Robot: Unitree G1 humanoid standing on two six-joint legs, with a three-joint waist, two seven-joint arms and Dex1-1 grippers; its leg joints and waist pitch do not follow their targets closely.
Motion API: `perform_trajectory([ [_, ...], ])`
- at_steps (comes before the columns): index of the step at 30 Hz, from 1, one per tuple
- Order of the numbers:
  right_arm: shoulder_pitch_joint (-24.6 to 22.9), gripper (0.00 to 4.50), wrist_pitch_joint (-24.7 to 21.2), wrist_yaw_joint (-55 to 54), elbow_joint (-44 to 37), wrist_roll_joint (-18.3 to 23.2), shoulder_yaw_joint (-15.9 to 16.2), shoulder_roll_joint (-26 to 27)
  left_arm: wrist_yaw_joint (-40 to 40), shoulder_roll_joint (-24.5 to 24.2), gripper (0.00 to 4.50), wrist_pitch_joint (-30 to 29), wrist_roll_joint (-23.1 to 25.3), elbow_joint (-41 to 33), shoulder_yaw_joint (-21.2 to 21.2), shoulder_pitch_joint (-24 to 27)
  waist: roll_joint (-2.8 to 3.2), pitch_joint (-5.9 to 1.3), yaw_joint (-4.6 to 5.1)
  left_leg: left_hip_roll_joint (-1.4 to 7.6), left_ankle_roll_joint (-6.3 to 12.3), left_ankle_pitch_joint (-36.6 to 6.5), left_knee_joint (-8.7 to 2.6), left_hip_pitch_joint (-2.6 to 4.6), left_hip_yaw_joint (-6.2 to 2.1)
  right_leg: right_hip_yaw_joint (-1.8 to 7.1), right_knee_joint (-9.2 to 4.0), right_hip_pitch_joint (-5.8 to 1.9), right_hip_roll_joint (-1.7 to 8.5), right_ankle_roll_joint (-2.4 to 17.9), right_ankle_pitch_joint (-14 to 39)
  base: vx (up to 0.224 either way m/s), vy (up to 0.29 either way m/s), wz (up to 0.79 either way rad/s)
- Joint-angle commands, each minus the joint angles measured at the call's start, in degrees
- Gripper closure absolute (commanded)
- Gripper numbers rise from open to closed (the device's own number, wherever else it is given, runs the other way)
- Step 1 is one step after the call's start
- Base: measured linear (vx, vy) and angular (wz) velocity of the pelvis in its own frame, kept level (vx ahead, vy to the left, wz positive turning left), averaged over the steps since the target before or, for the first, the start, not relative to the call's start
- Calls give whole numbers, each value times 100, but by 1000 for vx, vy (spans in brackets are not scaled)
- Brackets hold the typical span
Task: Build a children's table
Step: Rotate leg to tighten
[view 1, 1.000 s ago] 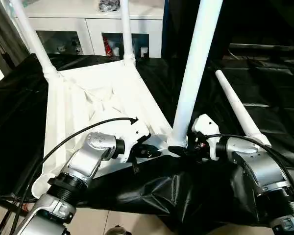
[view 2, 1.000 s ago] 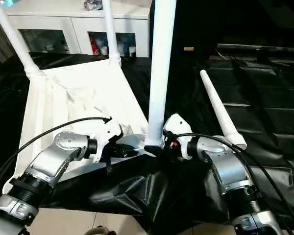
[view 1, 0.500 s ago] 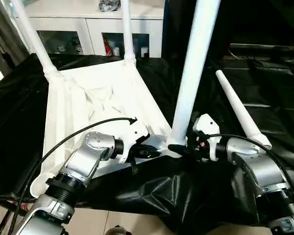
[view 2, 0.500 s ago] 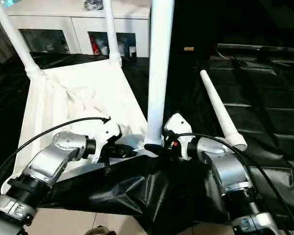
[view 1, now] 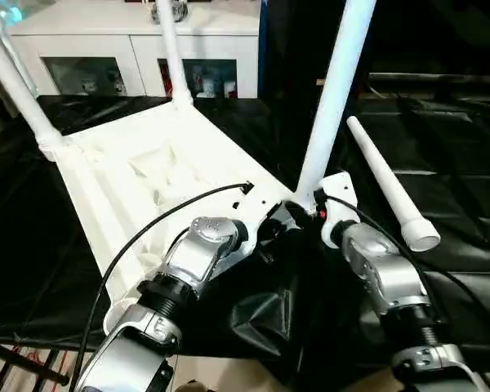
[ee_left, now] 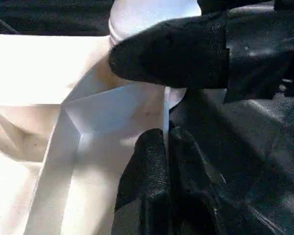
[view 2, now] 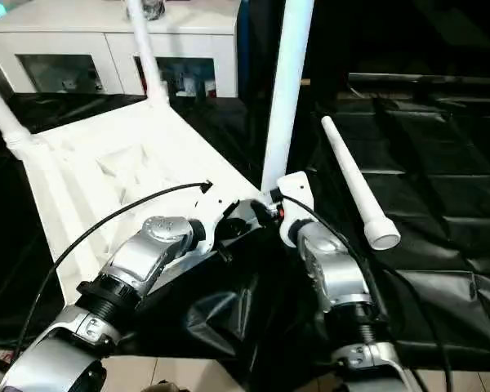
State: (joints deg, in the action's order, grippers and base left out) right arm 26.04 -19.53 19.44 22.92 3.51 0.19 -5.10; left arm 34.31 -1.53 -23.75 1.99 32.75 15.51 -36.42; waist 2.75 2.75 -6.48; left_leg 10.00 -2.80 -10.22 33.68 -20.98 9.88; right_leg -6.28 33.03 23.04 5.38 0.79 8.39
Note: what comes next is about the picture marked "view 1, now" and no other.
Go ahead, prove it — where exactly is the white glass-door cabinet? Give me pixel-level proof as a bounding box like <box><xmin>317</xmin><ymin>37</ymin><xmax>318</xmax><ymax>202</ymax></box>
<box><xmin>7</xmin><ymin>0</ymin><xmax>263</xmax><ymax>99</ymax></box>

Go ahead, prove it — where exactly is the black folding table frame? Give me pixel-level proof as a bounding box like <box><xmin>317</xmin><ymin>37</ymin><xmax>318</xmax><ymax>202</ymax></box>
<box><xmin>0</xmin><ymin>341</ymin><xmax>71</xmax><ymax>392</ymax></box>

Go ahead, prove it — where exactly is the white plastic table top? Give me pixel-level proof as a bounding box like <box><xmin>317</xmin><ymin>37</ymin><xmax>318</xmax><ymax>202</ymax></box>
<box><xmin>36</xmin><ymin>99</ymin><xmax>312</xmax><ymax>332</ymax></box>

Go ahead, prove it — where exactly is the black mat cloth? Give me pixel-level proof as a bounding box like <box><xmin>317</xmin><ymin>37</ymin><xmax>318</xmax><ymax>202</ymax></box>
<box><xmin>0</xmin><ymin>93</ymin><xmax>490</xmax><ymax>387</ymax></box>

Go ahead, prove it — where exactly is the white plastic table leg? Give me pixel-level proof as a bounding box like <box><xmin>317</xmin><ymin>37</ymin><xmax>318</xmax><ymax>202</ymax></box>
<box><xmin>0</xmin><ymin>0</ymin><xmax>63</xmax><ymax>151</ymax></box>
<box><xmin>156</xmin><ymin>0</ymin><xmax>196</xmax><ymax>112</ymax></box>
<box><xmin>292</xmin><ymin>0</ymin><xmax>379</xmax><ymax>210</ymax></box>
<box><xmin>345</xmin><ymin>115</ymin><xmax>442</xmax><ymax>252</ymax></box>

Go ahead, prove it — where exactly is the red cord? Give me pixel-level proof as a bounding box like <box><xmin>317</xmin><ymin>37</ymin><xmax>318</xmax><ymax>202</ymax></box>
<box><xmin>11</xmin><ymin>345</ymin><xmax>71</xmax><ymax>371</ymax></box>

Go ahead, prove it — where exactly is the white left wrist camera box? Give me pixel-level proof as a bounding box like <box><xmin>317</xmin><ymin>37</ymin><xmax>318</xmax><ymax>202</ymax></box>
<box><xmin>229</xmin><ymin>182</ymin><xmax>286</xmax><ymax>255</ymax></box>

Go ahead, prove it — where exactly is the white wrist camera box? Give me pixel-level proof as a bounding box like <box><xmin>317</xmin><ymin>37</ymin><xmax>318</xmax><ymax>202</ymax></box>
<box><xmin>229</xmin><ymin>182</ymin><xmax>286</xmax><ymax>255</ymax></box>
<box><xmin>311</xmin><ymin>171</ymin><xmax>360</xmax><ymax>250</ymax></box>

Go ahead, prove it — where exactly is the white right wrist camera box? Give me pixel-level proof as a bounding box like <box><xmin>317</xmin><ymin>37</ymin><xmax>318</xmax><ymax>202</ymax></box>
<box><xmin>311</xmin><ymin>171</ymin><xmax>360</xmax><ymax>250</ymax></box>

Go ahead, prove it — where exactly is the grey bundle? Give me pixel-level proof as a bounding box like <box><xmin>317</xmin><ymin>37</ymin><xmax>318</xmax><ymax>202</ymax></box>
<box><xmin>148</xmin><ymin>0</ymin><xmax>189</xmax><ymax>25</ymax></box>

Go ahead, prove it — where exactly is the grey metal bar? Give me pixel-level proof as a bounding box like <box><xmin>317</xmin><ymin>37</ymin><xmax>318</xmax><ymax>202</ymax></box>
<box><xmin>366</xmin><ymin>72</ymin><xmax>490</xmax><ymax>90</ymax></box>

